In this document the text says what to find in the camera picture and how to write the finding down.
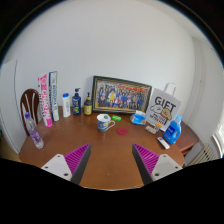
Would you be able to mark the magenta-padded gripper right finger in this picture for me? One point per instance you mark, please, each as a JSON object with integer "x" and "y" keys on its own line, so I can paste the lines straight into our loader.
{"x": 147, "y": 159}

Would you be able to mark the blue patterned ceramic mug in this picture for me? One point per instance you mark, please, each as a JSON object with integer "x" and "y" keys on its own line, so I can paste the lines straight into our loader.
{"x": 104, "y": 124}

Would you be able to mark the clear purple-capped water bottle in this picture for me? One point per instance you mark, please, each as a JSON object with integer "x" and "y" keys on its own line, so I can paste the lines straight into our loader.
{"x": 35, "y": 133}

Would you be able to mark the dark blue pump bottle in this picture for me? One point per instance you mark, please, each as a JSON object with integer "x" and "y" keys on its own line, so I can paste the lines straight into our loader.
{"x": 77, "y": 105}

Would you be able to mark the white bottle with blue cap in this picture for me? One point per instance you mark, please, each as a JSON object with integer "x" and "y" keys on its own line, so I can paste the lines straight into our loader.
{"x": 66, "y": 106}

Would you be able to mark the white remote control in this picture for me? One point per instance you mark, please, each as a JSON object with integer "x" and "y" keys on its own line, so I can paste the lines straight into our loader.
{"x": 163, "y": 142}

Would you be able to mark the blue detergent bottle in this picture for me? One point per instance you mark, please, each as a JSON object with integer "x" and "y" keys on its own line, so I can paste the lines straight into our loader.
{"x": 172, "y": 133}

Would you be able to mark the pink and white tube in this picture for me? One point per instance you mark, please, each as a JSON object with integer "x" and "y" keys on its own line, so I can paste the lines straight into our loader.
{"x": 45, "y": 100}

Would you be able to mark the small orange puzzle cube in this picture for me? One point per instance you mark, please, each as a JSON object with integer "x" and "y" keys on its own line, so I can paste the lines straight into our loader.
{"x": 158, "y": 126}

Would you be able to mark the blue tissue pack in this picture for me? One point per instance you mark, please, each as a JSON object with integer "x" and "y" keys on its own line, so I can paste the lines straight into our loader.
{"x": 138, "y": 118}

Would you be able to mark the white refrigerator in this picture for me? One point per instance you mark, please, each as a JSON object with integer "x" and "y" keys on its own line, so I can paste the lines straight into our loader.
{"x": 10, "y": 110}

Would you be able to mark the small green packet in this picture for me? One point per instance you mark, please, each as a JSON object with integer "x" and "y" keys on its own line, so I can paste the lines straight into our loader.
{"x": 116, "y": 118}

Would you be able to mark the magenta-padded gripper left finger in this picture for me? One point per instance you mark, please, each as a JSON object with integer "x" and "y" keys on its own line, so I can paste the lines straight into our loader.
{"x": 76, "y": 159}

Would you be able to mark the framed group picture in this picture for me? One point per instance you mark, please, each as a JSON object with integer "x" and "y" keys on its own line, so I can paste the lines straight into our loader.
{"x": 121, "y": 95}

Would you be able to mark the green and white tube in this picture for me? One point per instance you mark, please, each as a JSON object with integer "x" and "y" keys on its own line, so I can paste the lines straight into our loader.
{"x": 54, "y": 96}

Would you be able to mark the dark yellow-labelled pump bottle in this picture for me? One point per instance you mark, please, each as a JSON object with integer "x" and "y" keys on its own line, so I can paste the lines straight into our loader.
{"x": 88, "y": 107}

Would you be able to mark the flat round red coaster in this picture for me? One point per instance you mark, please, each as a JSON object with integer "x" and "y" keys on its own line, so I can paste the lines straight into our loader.
{"x": 122, "y": 131}

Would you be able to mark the white printed paper gift bag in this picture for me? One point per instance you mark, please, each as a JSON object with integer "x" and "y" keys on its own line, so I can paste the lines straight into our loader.
{"x": 163, "y": 106}

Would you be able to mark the white wall radiator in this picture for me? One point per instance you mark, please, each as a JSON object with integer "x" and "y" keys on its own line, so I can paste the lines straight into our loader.
{"x": 204, "y": 155}

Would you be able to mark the brown wooden chair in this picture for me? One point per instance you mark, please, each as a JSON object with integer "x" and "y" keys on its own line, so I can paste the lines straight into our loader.
{"x": 24, "y": 100}

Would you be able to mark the small patterned snack pack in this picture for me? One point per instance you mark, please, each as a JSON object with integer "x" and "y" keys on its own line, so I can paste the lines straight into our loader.
{"x": 150, "y": 129}

